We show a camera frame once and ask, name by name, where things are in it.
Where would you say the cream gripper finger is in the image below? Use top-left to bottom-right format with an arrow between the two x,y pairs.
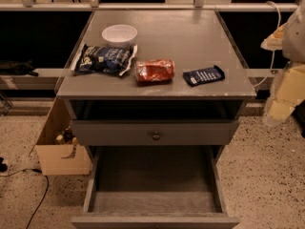
263,64 -> 305,127
260,24 -> 286,51

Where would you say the crushed red coke can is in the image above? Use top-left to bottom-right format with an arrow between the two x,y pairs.
134,59 -> 174,82

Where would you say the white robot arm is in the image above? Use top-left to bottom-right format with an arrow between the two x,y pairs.
261,0 -> 305,126

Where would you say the grey wooden drawer cabinet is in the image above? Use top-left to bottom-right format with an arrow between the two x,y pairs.
54,9 -> 257,229

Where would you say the round brass drawer knob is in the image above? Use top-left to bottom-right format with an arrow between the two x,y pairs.
152,131 -> 160,140

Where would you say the open grey lower drawer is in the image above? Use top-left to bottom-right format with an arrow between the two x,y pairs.
71,146 -> 239,229

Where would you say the closed grey upper drawer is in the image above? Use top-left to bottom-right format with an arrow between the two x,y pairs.
71,120 -> 239,146

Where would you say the dark blue snack bar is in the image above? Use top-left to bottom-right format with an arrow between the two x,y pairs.
183,65 -> 225,87

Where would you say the white bowl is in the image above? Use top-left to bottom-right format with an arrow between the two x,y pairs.
102,24 -> 137,49

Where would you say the blue white chip bag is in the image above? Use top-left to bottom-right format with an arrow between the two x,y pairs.
74,44 -> 137,76

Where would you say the cardboard box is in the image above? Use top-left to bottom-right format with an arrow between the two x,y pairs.
35,98 -> 92,176

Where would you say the black object on left shelf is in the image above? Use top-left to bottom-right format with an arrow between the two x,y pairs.
0,60 -> 39,76

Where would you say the white hanging cable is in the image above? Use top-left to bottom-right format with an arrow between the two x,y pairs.
253,0 -> 283,89

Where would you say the metal rail frame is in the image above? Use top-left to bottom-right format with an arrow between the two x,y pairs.
0,0 -> 301,11

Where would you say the black floor cable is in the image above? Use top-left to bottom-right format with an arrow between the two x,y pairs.
0,167 -> 50,229

